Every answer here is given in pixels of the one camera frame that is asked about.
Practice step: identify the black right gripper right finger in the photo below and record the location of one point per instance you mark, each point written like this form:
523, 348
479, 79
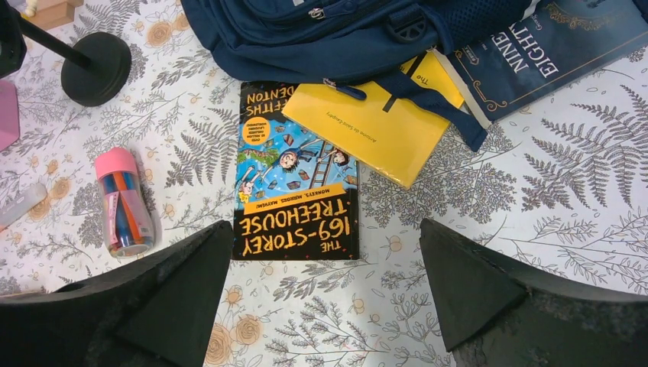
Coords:
494, 310

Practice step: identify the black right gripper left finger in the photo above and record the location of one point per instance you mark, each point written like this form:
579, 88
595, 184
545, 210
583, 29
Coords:
155, 311

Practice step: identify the dark blue hardcover book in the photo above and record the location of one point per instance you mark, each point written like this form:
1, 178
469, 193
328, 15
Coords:
561, 42

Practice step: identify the navy blue backpack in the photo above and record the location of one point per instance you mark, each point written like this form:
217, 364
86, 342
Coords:
344, 44

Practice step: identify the pink-capped marker tube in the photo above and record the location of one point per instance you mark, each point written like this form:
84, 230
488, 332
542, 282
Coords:
127, 226

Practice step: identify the treehouse paperback book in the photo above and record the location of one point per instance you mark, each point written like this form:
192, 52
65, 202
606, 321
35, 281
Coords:
296, 194

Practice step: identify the yellow paperback book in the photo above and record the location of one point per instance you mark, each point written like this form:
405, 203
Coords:
393, 136

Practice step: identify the pink rack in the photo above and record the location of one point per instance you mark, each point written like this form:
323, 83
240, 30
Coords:
10, 121

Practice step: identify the black round stand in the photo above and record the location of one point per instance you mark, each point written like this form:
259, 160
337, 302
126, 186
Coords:
95, 69

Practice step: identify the wooden block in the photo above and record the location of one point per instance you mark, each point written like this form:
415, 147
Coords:
49, 14

